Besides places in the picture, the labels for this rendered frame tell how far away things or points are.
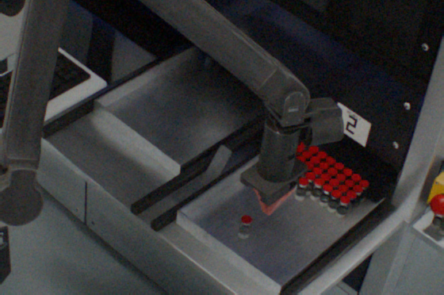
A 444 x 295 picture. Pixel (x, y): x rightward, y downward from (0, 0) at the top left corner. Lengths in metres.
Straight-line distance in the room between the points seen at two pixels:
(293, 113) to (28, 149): 0.41
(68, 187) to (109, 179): 0.96
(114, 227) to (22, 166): 1.46
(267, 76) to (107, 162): 0.64
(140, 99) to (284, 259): 0.52
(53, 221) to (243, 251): 1.31
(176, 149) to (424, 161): 0.52
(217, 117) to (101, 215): 0.81
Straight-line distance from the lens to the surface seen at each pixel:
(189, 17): 1.38
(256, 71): 1.45
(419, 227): 2.01
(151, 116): 2.12
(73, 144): 2.05
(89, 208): 2.89
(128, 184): 1.97
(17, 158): 1.40
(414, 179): 1.94
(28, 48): 1.33
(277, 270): 1.85
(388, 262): 2.11
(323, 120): 1.56
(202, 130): 2.10
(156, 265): 2.76
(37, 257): 2.99
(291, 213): 1.96
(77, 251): 3.01
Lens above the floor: 2.27
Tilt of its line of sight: 41 degrees down
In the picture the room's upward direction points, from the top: 9 degrees clockwise
